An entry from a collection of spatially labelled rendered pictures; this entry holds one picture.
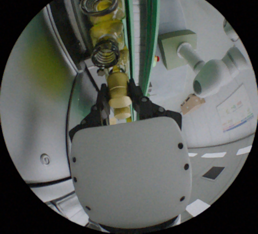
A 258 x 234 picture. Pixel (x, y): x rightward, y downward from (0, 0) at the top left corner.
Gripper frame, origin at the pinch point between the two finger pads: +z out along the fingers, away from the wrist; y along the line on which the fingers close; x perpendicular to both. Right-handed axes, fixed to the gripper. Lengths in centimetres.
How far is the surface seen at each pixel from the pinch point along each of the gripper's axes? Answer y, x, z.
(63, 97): -12.8, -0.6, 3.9
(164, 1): 27, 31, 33
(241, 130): 362, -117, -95
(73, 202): -13.2, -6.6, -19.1
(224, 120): 362, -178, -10
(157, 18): 12.7, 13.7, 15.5
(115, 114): -1.5, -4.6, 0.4
